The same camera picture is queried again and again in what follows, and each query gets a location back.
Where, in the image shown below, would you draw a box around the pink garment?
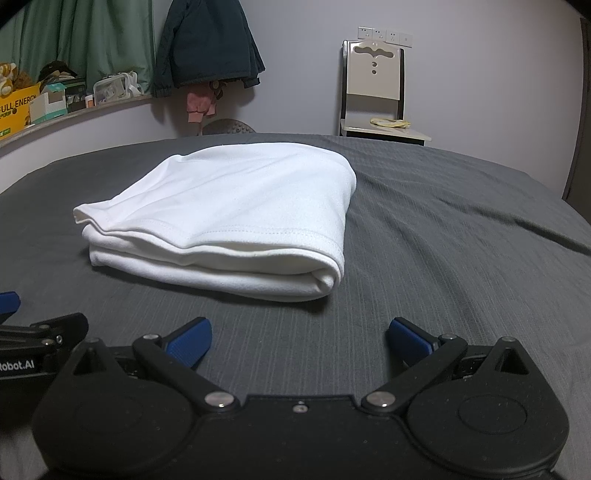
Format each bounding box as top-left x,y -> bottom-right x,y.
185,80 -> 225,125

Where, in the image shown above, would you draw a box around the black cap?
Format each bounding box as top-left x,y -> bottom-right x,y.
38,59 -> 78,82

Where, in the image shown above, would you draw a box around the dark blue jacket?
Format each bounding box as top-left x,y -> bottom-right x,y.
154,0 -> 267,99

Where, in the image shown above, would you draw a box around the yellow cloth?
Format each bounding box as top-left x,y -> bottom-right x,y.
369,117 -> 413,130

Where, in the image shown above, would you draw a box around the white wall sockets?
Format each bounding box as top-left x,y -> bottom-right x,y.
356,26 -> 413,47

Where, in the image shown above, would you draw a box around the green curtain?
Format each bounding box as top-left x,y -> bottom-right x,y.
0,0 -> 156,96

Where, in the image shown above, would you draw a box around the beige chair with black frame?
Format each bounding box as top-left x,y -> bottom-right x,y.
339,39 -> 433,148

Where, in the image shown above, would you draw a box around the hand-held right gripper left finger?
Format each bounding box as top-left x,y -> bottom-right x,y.
75,316 -> 241,412

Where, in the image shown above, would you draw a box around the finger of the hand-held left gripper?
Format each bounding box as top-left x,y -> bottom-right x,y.
0,290 -> 22,325
0,312 -> 89,357

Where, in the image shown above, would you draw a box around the brown plush toy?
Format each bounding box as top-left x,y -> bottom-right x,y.
0,61 -> 20,96

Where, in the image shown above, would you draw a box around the yellow cardboard box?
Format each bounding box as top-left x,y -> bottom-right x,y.
0,82 -> 43,140

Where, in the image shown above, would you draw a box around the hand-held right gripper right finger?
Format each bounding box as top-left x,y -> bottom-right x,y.
360,317 -> 533,414

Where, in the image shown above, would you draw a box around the white t-shirt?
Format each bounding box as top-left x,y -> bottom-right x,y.
72,141 -> 359,304

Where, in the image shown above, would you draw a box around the teal and white box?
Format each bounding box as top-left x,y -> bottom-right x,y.
29,82 -> 71,125

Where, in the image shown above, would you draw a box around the woven basket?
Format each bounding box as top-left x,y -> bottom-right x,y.
202,118 -> 258,137

